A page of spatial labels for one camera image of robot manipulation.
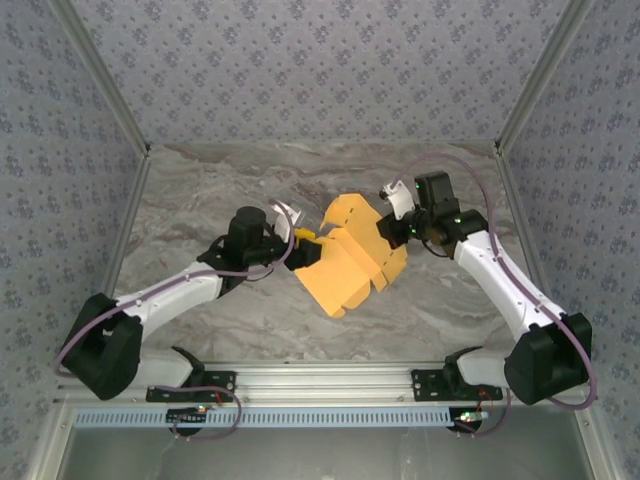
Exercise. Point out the tan cardboard paper box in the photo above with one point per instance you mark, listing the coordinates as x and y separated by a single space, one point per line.
345 270

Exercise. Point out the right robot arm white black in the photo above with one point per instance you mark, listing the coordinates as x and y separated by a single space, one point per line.
500 280

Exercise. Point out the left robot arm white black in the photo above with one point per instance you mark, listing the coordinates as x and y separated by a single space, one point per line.
165 297

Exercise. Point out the left small circuit board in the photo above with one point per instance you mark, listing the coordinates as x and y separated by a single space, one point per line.
182 416

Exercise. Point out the small circuit board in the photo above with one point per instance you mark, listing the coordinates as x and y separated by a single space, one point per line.
182 416
467 416

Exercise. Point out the right small circuit board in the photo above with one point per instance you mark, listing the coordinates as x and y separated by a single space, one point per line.
467 416

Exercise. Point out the grey metal sheet panel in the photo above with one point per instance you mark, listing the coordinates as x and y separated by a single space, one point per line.
325 455

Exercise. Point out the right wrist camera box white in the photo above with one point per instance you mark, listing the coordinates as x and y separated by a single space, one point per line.
402 202

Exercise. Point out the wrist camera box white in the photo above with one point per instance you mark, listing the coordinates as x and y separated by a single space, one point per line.
402 202
286 209

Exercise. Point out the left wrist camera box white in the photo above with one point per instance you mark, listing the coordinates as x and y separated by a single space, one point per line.
286 209

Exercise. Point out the right aluminium side rail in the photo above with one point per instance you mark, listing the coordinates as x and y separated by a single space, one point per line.
520 220

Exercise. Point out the aluminium side rail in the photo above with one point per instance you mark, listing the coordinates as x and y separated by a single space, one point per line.
520 220
119 250

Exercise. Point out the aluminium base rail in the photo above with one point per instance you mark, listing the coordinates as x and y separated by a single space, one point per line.
325 382

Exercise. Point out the left aluminium side rail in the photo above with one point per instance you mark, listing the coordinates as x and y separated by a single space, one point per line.
119 250

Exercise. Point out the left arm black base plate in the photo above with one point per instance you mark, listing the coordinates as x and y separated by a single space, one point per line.
225 385

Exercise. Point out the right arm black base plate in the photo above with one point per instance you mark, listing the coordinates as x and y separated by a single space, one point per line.
425 387

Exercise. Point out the right aluminium frame post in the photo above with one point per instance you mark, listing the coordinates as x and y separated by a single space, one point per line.
540 75

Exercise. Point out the aluminium frame post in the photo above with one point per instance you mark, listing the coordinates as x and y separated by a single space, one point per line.
540 75
104 75

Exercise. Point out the left aluminium frame post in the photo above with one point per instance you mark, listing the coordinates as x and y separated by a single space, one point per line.
104 75

